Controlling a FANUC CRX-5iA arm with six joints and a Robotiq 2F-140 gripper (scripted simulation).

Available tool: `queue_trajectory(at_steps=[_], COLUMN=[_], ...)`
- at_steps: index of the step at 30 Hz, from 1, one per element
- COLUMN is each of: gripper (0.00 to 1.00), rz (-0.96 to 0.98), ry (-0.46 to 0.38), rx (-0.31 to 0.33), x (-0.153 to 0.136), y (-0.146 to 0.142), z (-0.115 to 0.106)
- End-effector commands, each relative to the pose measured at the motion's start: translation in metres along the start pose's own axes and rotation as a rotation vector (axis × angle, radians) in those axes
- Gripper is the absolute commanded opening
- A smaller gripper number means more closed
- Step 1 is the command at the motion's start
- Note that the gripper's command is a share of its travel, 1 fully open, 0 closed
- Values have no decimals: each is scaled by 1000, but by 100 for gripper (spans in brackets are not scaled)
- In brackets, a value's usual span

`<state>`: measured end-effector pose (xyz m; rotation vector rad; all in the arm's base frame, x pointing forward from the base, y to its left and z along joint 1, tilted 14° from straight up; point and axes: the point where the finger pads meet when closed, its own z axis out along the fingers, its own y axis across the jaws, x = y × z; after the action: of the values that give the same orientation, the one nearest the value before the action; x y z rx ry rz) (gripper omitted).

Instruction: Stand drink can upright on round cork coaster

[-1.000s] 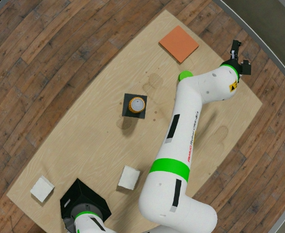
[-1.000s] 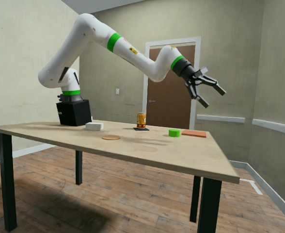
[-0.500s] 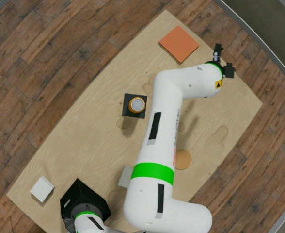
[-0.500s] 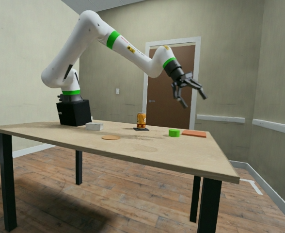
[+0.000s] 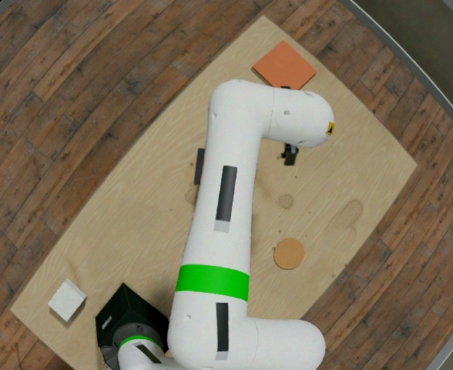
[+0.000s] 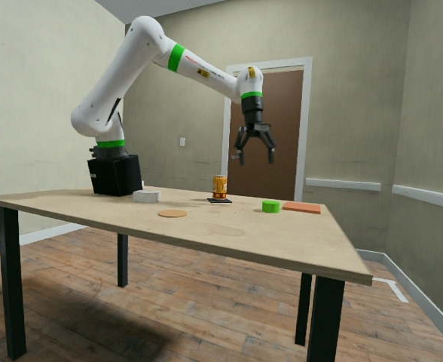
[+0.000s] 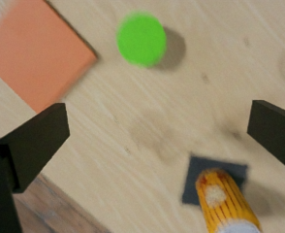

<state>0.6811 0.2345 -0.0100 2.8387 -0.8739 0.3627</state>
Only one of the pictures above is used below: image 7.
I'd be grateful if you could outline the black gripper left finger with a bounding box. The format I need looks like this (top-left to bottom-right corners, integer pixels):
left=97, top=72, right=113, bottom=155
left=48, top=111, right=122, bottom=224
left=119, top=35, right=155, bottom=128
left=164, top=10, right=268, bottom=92
left=0, top=103, right=70, bottom=233

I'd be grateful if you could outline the dark grey square coaster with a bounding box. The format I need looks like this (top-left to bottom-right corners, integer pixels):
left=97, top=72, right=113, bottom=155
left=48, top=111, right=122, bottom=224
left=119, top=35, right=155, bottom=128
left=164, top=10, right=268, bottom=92
left=176, top=150, right=248, bottom=205

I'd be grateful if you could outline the orange flat square slab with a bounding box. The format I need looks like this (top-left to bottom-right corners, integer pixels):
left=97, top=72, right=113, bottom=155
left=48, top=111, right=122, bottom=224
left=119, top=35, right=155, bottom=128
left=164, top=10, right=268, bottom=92
left=0, top=0, right=94, bottom=113

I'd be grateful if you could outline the yellow drink can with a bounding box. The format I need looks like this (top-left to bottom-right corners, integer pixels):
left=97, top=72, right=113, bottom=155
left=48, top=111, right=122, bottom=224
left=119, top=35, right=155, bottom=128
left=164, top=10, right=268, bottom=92
left=194, top=166, right=259, bottom=233

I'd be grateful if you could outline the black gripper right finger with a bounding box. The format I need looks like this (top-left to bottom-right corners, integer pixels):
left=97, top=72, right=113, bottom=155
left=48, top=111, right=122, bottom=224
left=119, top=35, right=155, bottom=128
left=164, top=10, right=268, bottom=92
left=246, top=100, right=285, bottom=165

